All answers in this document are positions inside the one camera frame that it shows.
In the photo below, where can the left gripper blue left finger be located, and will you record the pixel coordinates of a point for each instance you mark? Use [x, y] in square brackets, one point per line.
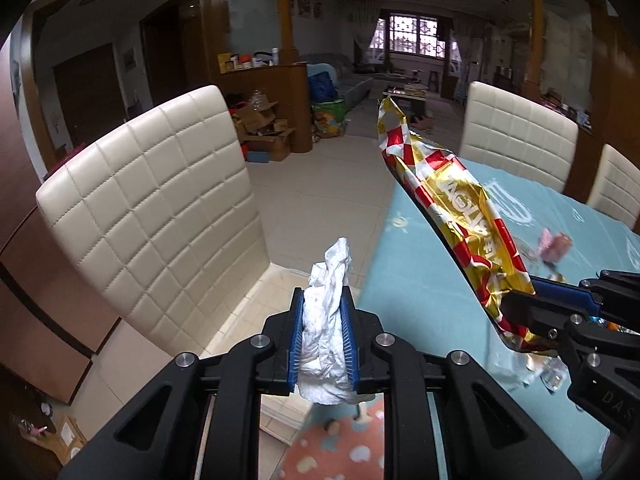
[296, 336]

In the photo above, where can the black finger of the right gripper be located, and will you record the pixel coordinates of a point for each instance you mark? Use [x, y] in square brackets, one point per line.
[539, 322]

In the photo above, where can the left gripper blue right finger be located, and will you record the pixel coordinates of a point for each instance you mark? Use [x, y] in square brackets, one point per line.
[350, 350]

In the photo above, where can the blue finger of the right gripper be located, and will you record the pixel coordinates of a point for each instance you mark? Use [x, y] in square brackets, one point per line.
[574, 296]

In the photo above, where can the white tissue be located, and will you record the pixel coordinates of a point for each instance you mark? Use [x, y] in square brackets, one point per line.
[322, 373]

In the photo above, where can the gold red checkered snack wrapper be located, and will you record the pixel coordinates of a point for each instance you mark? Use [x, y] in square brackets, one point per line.
[460, 212]

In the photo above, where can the pink crumpled paper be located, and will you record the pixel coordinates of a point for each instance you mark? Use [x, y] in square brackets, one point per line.
[553, 247]

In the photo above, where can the light blue patterned tablecloth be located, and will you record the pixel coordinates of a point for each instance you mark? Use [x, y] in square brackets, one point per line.
[420, 295]

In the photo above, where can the far cream quilted chair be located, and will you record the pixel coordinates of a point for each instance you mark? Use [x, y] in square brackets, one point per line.
[616, 188]

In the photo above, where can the cream quilted chair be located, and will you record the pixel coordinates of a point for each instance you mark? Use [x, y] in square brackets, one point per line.
[616, 188]
[159, 217]
[505, 131]

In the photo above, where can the near cream quilted chair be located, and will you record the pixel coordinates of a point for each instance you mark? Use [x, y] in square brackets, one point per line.
[159, 217]

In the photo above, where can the middle cream quilted chair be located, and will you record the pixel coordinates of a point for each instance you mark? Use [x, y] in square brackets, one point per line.
[505, 131]

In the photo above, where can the pile of cardboard boxes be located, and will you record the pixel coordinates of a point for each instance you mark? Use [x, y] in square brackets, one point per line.
[263, 135]

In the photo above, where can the colourful green shopping bag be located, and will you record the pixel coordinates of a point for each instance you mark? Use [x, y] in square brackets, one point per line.
[329, 118]

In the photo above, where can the low coffee table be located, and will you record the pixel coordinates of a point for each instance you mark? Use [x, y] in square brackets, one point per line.
[415, 99]

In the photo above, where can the grey sofa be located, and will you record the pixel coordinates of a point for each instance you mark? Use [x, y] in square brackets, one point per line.
[351, 87]

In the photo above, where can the brown wooden cabinet counter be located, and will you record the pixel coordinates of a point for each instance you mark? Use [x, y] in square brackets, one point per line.
[287, 85]

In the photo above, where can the barred window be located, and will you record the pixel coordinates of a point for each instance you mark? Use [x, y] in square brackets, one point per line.
[406, 34]

